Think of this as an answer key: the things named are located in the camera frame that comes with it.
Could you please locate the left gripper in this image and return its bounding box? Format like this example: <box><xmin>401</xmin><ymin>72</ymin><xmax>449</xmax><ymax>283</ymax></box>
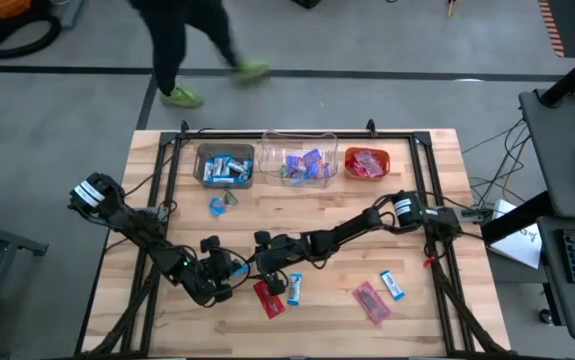
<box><xmin>186</xmin><ymin>234</ymin><xmax>241</xmax><ymax>306</ymax></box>

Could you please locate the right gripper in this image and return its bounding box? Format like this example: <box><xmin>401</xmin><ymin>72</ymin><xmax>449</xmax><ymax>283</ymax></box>
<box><xmin>254</xmin><ymin>229</ymin><xmax>308</xmax><ymax>296</ymax></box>

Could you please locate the clear plastic bin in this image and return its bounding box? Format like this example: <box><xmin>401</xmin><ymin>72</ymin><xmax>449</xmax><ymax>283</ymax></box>
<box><xmin>259</xmin><ymin>129</ymin><xmax>339</xmax><ymax>189</ymax></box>

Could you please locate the grey plastic bin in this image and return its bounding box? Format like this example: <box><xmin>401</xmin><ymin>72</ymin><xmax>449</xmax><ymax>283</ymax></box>
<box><xmin>192</xmin><ymin>143</ymin><xmax>256</xmax><ymax>190</ymax></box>

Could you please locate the orange plastic bin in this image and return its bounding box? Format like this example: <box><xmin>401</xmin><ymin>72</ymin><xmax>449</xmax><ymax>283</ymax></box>
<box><xmin>344</xmin><ymin>146</ymin><xmax>392</xmax><ymax>182</ymax></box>

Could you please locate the black stand beam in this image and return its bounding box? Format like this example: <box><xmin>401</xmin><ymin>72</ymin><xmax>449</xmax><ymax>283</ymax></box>
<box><xmin>539</xmin><ymin>42</ymin><xmax>575</xmax><ymax>109</ymax></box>
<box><xmin>480</xmin><ymin>189</ymin><xmax>556</xmax><ymax>246</ymax></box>

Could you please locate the person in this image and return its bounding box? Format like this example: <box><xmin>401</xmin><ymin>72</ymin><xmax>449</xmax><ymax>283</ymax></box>
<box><xmin>126</xmin><ymin>0</ymin><xmax>273</xmax><ymax>110</ymax></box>

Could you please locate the white paper sheet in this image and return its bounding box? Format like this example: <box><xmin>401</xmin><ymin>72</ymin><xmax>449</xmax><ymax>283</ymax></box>
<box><xmin>486</xmin><ymin>198</ymin><xmax>543</xmax><ymax>270</ymax></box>

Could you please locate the grey desk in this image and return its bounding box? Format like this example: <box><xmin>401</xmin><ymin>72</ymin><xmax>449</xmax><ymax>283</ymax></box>
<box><xmin>536</xmin><ymin>215</ymin><xmax>575</xmax><ymax>342</ymax></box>
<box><xmin>518</xmin><ymin>87</ymin><xmax>575</xmax><ymax>220</ymax></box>

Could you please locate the orange shop vacuum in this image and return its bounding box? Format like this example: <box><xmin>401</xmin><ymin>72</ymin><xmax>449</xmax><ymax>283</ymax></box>
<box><xmin>0</xmin><ymin>0</ymin><xmax>33</xmax><ymax>21</ymax></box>

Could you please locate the black aluminium table frame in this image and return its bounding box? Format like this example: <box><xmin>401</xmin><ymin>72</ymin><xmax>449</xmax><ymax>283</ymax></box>
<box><xmin>79</xmin><ymin>119</ymin><xmax>511</xmax><ymax>359</ymax></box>

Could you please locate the black vacuum hose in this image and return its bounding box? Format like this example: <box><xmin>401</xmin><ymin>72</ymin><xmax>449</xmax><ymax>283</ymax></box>
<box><xmin>0</xmin><ymin>10</ymin><xmax>62</xmax><ymax>60</ymax></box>

